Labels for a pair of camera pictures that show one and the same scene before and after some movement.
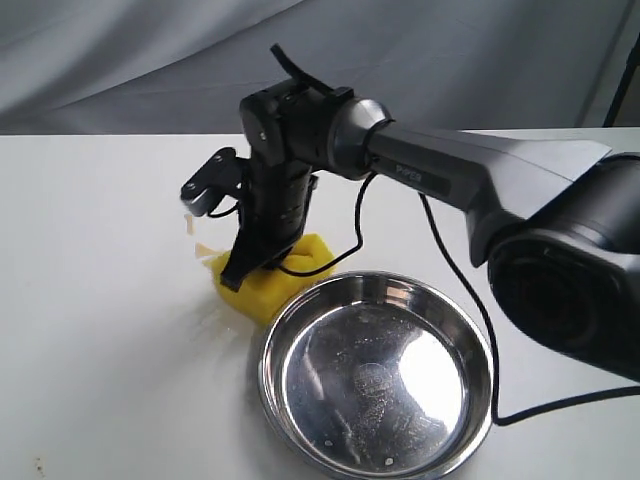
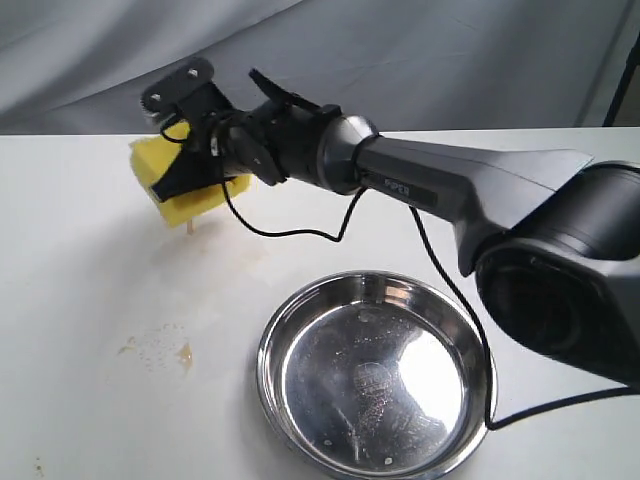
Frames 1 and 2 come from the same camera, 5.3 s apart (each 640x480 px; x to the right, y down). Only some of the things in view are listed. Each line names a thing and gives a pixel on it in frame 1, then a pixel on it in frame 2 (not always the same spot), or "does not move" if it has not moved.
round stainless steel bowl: (375, 375) does not move
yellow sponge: (262, 294) → (151, 153)
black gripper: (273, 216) → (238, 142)
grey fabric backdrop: (185, 66) does not move
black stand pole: (633, 61) does not move
